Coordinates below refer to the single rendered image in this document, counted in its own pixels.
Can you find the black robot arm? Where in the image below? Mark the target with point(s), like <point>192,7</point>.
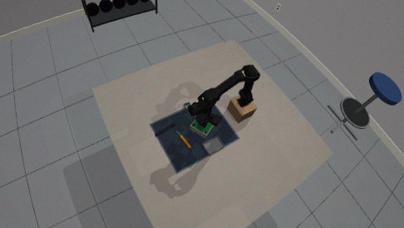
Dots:
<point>212,95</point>

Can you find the green circuit board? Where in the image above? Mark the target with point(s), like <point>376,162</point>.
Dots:
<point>199,127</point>

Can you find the dark blue-grey work mat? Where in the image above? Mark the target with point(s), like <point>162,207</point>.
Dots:
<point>179,155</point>

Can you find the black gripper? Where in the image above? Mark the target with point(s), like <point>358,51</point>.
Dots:
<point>213,119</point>

